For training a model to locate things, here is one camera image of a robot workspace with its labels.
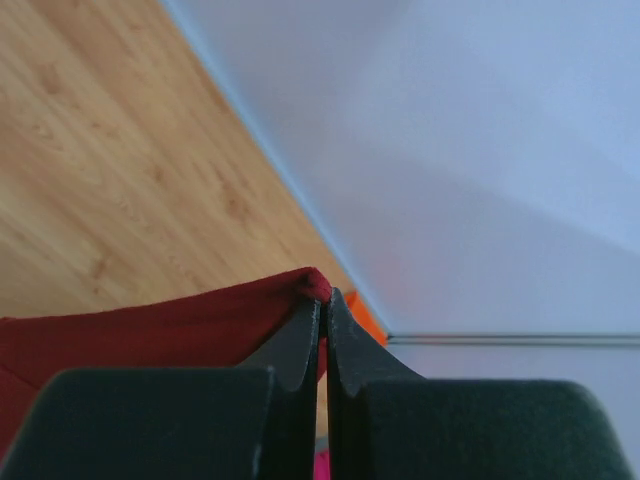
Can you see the folded orange t shirt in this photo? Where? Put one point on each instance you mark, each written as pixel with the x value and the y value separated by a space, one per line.
pixel 365 318

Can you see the dark red t shirt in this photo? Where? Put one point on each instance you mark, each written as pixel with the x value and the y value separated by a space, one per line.
pixel 219 328

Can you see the pink t shirt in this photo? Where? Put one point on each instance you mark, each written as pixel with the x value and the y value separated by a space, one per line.
pixel 322 465

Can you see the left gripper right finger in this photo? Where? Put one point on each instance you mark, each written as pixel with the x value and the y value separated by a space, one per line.
pixel 388 422

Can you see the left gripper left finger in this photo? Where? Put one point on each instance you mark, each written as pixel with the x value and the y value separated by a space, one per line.
pixel 252 421

